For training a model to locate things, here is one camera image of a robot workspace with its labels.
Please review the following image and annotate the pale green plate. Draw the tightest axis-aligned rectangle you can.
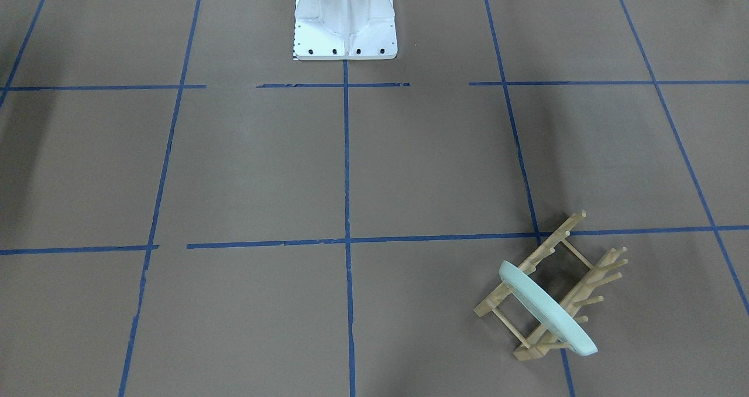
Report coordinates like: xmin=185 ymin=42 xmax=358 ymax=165
xmin=499 ymin=261 xmax=597 ymax=356

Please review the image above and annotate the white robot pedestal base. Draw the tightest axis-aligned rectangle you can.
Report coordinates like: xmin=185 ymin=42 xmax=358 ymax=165
xmin=293 ymin=0 xmax=398 ymax=61

